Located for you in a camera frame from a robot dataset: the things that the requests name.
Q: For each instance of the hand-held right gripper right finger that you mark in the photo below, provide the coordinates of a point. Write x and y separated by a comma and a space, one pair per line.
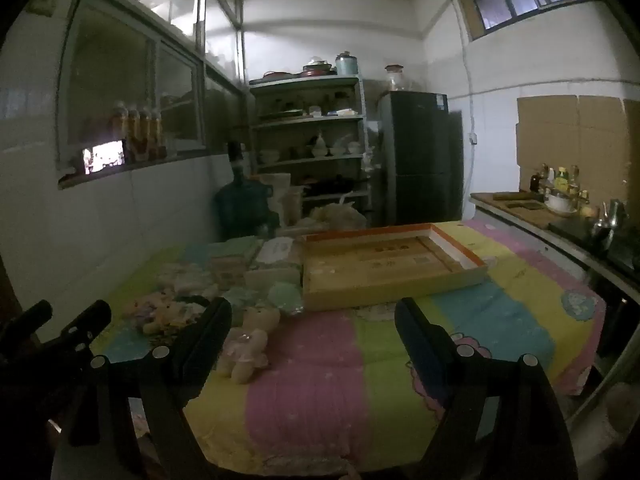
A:
406, 330

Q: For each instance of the dark refrigerator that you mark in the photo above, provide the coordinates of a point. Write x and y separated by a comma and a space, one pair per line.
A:
420, 160

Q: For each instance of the lit phone screen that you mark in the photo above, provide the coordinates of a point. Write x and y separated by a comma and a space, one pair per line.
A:
105, 157

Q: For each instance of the red pot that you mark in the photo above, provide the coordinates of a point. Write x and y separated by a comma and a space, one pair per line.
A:
317, 68

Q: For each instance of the grey shelf unit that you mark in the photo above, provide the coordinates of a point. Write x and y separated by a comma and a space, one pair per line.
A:
310, 160

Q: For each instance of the black water pump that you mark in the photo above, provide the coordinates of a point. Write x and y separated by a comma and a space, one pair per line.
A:
236, 160

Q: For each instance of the white plastic bag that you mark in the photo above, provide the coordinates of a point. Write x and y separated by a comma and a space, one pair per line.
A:
337, 215

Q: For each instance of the glass door cabinet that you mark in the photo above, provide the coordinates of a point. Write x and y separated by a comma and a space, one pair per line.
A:
130, 75

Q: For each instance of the glass jar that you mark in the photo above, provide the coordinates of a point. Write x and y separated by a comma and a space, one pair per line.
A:
394, 79

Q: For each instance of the large floral tissue pack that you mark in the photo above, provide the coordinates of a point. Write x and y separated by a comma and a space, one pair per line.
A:
275, 251

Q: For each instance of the green tissue box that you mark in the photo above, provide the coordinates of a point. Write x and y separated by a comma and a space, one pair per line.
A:
235, 255

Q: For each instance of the black cooktop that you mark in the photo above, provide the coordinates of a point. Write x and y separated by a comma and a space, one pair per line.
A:
575, 230

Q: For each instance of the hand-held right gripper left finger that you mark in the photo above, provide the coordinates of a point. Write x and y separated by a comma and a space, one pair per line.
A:
217, 325

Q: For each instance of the cardboard wall sheets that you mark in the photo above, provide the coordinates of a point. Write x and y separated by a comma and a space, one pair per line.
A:
575, 135

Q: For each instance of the teal canister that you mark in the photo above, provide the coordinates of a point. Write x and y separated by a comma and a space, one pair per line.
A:
345, 65

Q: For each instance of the amber liquid bottle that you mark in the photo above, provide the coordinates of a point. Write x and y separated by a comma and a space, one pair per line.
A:
133, 132
158, 132
119, 125
146, 132

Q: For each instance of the blue water jug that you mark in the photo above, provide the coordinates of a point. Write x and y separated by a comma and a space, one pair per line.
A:
245, 210

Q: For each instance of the group of condiment bottles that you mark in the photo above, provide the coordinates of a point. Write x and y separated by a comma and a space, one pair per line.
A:
562, 180

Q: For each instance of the white sacks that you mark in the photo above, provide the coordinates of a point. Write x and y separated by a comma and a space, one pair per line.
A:
282, 200

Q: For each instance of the white bowl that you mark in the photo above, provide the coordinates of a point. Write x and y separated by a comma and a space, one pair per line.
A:
560, 205

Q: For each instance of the metal kettle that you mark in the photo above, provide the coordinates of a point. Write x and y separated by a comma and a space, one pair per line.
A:
610, 222

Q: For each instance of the colourful patchwork blanket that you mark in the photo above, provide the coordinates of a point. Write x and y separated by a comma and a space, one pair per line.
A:
320, 385

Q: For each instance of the kitchen counter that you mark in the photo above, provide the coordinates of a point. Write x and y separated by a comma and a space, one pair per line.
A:
525, 222

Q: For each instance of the orange-rimmed cardboard box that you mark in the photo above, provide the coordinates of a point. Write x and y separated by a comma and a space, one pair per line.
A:
350, 290

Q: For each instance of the green round sponge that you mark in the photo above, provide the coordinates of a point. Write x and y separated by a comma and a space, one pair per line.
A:
285, 297

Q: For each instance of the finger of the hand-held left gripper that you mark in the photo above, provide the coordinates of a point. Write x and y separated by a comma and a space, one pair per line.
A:
30, 316
87, 317

